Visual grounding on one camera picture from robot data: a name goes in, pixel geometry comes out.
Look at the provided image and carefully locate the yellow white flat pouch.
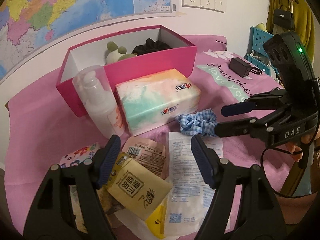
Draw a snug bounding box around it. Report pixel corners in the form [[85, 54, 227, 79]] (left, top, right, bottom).
[[145, 198, 167, 239]]

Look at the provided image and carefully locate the black adapter cable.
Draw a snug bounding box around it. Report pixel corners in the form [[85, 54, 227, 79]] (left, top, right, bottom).
[[248, 64, 263, 76]]

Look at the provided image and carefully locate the brown paper tissue pack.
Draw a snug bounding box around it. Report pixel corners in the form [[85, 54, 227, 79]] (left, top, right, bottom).
[[106, 153, 172, 221]]

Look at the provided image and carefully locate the blue perforated plastic rack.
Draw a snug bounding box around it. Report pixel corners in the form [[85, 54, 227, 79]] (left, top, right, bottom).
[[245, 23, 279, 82]]

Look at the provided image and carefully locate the black power adapter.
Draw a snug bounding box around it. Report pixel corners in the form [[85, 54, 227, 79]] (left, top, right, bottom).
[[229, 57, 251, 77]]

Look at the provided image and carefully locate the white pump lotion bottle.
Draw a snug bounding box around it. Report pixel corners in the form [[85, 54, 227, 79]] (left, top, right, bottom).
[[73, 66, 125, 139]]

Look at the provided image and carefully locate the pink bedsheet cloth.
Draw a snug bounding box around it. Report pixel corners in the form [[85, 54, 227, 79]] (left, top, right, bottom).
[[4, 35, 277, 232]]

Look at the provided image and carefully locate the black handbag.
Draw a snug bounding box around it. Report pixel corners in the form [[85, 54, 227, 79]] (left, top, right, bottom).
[[273, 4, 295, 30]]

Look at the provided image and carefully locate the green frog plush toy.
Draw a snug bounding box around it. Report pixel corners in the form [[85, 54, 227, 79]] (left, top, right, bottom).
[[106, 41, 137, 64]]

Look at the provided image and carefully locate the pink storage box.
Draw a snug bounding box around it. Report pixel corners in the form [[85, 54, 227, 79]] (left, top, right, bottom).
[[56, 25, 197, 117]]

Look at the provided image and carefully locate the colourful small tissue pack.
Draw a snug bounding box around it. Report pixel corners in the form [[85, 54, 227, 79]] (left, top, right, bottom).
[[59, 142, 100, 168]]

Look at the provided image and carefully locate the wall map poster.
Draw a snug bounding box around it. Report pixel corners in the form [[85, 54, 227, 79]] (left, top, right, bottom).
[[1, 0, 176, 77]]

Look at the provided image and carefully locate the pastel tissue pack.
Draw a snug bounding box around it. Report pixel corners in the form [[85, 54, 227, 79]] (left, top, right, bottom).
[[116, 69, 201, 136]]

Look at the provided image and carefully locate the mustard yellow hanging garment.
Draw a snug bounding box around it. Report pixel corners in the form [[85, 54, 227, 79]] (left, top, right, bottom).
[[266, 0, 315, 62]]

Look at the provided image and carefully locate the right hand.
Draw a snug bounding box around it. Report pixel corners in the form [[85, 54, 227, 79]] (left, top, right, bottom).
[[285, 131, 319, 162]]

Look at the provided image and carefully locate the white printed plastic pouch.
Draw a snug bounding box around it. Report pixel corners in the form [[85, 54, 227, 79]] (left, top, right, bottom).
[[116, 131, 224, 240]]

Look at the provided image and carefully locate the blue gingham scrunchie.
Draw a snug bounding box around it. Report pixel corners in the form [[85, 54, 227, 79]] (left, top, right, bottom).
[[175, 108, 217, 137]]

